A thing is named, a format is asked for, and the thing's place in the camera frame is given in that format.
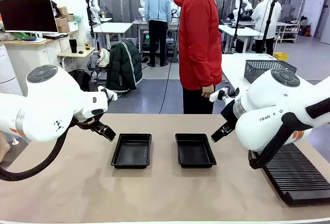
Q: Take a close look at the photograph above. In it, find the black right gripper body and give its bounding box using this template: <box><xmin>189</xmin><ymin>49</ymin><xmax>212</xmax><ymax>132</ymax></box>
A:
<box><xmin>220</xmin><ymin>99</ymin><xmax>237</xmax><ymax>132</ymax></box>

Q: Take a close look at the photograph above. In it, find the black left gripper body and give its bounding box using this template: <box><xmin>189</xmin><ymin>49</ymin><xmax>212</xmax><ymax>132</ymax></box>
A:
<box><xmin>73</xmin><ymin>114</ymin><xmax>104</xmax><ymax>131</ymax></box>

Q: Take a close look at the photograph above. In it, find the black ESD tray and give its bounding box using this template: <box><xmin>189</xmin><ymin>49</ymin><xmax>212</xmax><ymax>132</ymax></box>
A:
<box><xmin>110</xmin><ymin>133</ymin><xmax>153</xmax><ymax>169</ymax></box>
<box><xmin>175</xmin><ymin>133</ymin><xmax>217</xmax><ymax>168</ymax></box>

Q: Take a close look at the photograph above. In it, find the person's right hand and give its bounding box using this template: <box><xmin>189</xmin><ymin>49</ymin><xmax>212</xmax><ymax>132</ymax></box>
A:
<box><xmin>201</xmin><ymin>86</ymin><xmax>215</xmax><ymax>98</ymax></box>

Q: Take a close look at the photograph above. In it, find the black backpack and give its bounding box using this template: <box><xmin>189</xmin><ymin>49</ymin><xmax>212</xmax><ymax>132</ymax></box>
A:
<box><xmin>68</xmin><ymin>69</ymin><xmax>92</xmax><ymax>92</ymax></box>

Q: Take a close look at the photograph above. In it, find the grey mesh basket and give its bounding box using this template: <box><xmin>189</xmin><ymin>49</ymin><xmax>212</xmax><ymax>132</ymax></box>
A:
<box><xmin>243</xmin><ymin>59</ymin><xmax>298</xmax><ymax>84</ymax></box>

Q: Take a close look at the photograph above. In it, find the grey chair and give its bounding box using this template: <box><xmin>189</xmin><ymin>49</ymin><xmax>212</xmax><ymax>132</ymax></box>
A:
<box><xmin>87</xmin><ymin>53</ymin><xmax>108</xmax><ymax>85</ymax></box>

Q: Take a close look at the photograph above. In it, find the white cloth bag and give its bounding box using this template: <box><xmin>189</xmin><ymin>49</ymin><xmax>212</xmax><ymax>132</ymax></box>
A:
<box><xmin>96</xmin><ymin>48</ymin><xmax>111</xmax><ymax>69</ymax></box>

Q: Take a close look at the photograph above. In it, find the dark green jacket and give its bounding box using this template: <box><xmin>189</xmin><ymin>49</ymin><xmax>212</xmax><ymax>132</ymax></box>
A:
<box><xmin>105</xmin><ymin>39</ymin><xmax>143</xmax><ymax>93</ymax></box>

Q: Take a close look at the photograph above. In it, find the small wooden side table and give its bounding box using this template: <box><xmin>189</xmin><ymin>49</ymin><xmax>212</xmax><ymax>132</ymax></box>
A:
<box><xmin>57</xmin><ymin>47</ymin><xmax>96</xmax><ymax>82</ymax></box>

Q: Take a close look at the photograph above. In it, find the yellow plastic bin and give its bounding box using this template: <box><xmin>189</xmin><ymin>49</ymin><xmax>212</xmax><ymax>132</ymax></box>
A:
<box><xmin>273</xmin><ymin>52</ymin><xmax>290</xmax><ymax>61</ymax></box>

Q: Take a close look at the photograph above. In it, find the person in red jacket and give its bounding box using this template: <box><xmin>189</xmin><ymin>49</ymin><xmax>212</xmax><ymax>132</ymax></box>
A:
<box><xmin>173</xmin><ymin>0</ymin><xmax>228</xmax><ymax>115</ymax></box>

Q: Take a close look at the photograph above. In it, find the white cabinet wooden top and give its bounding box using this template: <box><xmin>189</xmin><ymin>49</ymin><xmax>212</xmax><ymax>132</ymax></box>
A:
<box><xmin>0</xmin><ymin>30</ymin><xmax>79</xmax><ymax>97</ymax></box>

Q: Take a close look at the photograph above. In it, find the white background table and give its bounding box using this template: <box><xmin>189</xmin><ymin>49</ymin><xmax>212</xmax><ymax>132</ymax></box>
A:
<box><xmin>218</xmin><ymin>24</ymin><xmax>265</xmax><ymax>54</ymax></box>

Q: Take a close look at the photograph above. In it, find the black slotted PCB rack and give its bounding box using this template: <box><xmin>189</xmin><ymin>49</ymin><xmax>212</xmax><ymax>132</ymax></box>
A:
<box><xmin>261</xmin><ymin>142</ymin><xmax>330</xmax><ymax>205</ymax></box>

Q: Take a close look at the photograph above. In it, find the black tripod stand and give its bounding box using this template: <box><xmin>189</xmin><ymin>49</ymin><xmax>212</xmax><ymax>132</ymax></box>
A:
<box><xmin>232</xmin><ymin>0</ymin><xmax>246</xmax><ymax>53</ymax></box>
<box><xmin>259</xmin><ymin>0</ymin><xmax>279</xmax><ymax>54</ymax></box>

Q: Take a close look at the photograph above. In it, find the black keyboard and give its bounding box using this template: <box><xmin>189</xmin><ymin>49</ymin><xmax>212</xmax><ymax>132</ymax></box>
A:
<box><xmin>42</xmin><ymin>32</ymin><xmax>69</xmax><ymax>40</ymax></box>

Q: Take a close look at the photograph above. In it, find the white perforated cylinder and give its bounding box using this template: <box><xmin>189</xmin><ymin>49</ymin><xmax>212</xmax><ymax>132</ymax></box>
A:
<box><xmin>0</xmin><ymin>43</ymin><xmax>24</xmax><ymax>97</ymax></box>

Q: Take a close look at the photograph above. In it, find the white desk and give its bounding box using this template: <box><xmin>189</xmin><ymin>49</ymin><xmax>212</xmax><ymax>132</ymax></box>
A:
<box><xmin>92</xmin><ymin>22</ymin><xmax>134</xmax><ymax>50</ymax></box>

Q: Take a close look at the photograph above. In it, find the person in white coat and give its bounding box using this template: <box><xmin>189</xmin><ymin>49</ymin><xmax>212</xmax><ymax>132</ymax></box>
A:
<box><xmin>251</xmin><ymin>0</ymin><xmax>282</xmax><ymax>54</ymax></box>

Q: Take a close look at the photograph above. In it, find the white shelf unit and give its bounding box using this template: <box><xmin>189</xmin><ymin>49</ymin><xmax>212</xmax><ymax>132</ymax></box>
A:
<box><xmin>274</xmin><ymin>22</ymin><xmax>302</xmax><ymax>44</ymax></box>

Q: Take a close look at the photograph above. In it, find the green plastic item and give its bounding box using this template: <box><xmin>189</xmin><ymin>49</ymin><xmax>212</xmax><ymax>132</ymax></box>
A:
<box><xmin>10</xmin><ymin>31</ymin><xmax>30</xmax><ymax>40</ymax></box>

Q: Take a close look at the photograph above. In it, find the grey workbench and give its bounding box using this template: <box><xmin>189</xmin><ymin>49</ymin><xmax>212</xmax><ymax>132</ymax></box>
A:
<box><xmin>132</xmin><ymin>19</ymin><xmax>181</xmax><ymax>54</ymax></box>

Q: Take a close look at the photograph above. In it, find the black computer monitor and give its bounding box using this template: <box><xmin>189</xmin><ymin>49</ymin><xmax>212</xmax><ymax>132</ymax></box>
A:
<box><xmin>0</xmin><ymin>0</ymin><xmax>59</xmax><ymax>34</ymax></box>

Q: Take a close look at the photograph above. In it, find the person in blue sweater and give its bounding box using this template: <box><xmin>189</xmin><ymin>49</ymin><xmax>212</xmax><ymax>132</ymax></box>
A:
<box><xmin>143</xmin><ymin>0</ymin><xmax>172</xmax><ymax>68</ymax></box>

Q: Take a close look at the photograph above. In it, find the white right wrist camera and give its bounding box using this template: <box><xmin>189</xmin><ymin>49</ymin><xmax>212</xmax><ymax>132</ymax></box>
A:
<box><xmin>209</xmin><ymin>86</ymin><xmax>240</xmax><ymax>104</ymax></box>

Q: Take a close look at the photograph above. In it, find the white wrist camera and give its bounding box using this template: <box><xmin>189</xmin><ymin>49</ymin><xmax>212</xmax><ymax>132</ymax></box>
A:
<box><xmin>97</xmin><ymin>86</ymin><xmax>119</xmax><ymax>101</ymax></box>
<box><xmin>209</xmin><ymin>86</ymin><xmax>240</xmax><ymax>104</ymax></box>

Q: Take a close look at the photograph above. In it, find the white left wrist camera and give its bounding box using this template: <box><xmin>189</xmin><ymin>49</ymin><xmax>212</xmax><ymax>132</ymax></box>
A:
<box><xmin>97</xmin><ymin>86</ymin><xmax>119</xmax><ymax>101</ymax></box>

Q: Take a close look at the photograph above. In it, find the black hanging cable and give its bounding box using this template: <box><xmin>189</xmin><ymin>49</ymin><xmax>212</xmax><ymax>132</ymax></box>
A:
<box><xmin>158</xmin><ymin>7</ymin><xmax>183</xmax><ymax>115</ymax></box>

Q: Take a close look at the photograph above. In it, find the black left arm cable sleeve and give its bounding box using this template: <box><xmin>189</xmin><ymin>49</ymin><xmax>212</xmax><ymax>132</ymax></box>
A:
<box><xmin>0</xmin><ymin>119</ymin><xmax>78</xmax><ymax>182</ymax></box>

